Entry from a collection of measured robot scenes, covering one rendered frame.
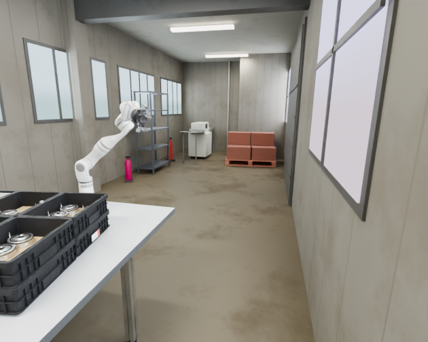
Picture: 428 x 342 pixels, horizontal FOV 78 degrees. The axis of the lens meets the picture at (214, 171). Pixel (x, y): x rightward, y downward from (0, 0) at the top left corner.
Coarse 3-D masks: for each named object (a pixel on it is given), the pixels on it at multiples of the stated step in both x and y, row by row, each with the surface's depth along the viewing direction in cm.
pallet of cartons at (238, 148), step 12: (228, 132) 738; (240, 132) 737; (252, 132) 742; (264, 132) 746; (228, 144) 746; (240, 144) 740; (252, 144) 736; (264, 144) 731; (228, 156) 707; (240, 156) 702; (252, 156) 698; (264, 156) 695
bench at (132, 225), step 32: (128, 224) 180; (160, 224) 185; (96, 256) 140; (128, 256) 144; (64, 288) 115; (96, 288) 119; (128, 288) 159; (0, 320) 98; (32, 320) 98; (64, 320) 100; (128, 320) 166
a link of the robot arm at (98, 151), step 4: (96, 144) 177; (100, 144) 175; (96, 148) 176; (100, 148) 176; (104, 148) 176; (92, 152) 181; (96, 152) 178; (100, 152) 177; (104, 152) 178; (88, 156) 184; (92, 156) 183; (96, 156) 181; (100, 156) 181; (92, 160) 185; (96, 160) 185; (92, 164) 186
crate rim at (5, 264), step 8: (16, 216) 133; (24, 216) 133; (32, 216) 133; (0, 224) 125; (64, 224) 125; (56, 232) 119; (40, 240) 110; (48, 240) 114; (32, 248) 104; (16, 256) 98; (24, 256) 101; (0, 264) 94; (8, 264) 94; (16, 264) 97
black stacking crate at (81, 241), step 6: (108, 210) 172; (102, 216) 163; (96, 222) 156; (102, 222) 164; (90, 228) 149; (96, 228) 159; (102, 228) 165; (84, 234) 143; (90, 234) 152; (78, 240) 137; (84, 240) 145; (90, 240) 151; (78, 246) 139; (84, 246) 145; (78, 252) 140
